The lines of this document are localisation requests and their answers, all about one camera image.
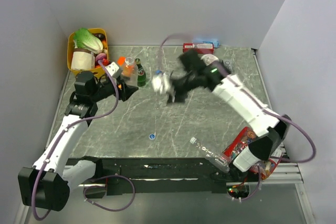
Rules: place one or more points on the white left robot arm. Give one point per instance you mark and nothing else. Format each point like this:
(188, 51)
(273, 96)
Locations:
(47, 184)

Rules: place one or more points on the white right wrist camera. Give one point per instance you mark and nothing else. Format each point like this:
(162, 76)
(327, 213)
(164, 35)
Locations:
(161, 84)

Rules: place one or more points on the light blue packet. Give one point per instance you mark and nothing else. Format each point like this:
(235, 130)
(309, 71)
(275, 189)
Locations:
(215, 42)

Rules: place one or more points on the red snack bag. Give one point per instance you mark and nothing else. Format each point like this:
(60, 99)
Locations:
(245, 137)

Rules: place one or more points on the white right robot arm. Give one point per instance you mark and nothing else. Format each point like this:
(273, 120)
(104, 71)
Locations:
(270, 128)

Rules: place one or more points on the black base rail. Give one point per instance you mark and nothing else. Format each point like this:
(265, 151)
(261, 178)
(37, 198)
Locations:
(164, 175)

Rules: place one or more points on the white paper wrapped package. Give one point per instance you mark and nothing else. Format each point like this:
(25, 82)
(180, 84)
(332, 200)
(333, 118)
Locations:
(82, 59)

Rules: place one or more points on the orange razor box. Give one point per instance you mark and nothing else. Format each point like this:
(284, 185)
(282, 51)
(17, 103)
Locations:
(127, 64)

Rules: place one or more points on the green glass bottle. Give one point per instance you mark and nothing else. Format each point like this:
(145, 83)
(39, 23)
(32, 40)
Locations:
(141, 73)

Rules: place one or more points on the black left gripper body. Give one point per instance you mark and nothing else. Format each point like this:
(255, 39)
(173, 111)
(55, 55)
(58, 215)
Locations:
(103, 90)

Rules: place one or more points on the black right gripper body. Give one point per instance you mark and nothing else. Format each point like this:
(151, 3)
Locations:
(181, 86)

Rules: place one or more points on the blue white bottle cap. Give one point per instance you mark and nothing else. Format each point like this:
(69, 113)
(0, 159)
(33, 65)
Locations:
(193, 140)
(152, 136)

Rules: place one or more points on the yellow plastic basket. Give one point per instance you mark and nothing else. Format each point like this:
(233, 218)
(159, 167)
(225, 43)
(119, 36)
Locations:
(97, 70)

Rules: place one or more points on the toilet paper roll blue wrapper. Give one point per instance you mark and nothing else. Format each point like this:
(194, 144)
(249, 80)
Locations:
(209, 58)

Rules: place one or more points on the red rectangular box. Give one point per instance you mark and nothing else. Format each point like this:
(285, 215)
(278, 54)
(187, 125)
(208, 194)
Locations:
(200, 48)

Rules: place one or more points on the red onion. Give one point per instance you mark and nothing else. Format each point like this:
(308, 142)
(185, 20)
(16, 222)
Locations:
(100, 56)

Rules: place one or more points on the silver toothpaste box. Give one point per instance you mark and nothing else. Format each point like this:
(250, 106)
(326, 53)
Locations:
(228, 65)

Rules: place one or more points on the toy napa cabbage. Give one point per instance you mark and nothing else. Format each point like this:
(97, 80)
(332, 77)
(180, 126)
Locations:
(84, 39)

